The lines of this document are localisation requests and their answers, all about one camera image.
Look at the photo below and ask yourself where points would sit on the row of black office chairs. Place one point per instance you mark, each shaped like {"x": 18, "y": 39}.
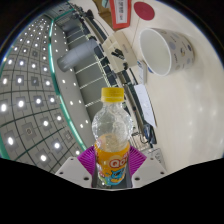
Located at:
{"x": 100, "y": 50}

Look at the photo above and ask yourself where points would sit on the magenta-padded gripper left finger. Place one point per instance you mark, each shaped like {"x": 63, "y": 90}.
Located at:
{"x": 74, "y": 170}

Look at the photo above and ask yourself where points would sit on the yellow-capped orange-label drink bottle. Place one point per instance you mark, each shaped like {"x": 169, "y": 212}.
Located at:
{"x": 111, "y": 160}

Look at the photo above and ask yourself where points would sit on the open cardboard box red flap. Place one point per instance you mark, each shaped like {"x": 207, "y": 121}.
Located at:
{"x": 120, "y": 13}

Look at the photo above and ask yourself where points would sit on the ceiling lights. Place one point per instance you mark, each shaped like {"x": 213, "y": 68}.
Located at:
{"x": 20, "y": 103}

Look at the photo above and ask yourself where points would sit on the flat round red coaster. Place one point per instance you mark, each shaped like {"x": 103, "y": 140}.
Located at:
{"x": 144, "y": 10}

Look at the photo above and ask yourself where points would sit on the small cream open box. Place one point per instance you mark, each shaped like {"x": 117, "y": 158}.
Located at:
{"x": 120, "y": 48}

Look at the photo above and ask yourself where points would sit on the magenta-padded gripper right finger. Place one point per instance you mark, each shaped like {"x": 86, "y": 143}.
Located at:
{"x": 146, "y": 170}

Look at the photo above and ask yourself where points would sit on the white patterned mug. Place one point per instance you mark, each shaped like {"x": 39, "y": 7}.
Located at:
{"x": 156, "y": 50}

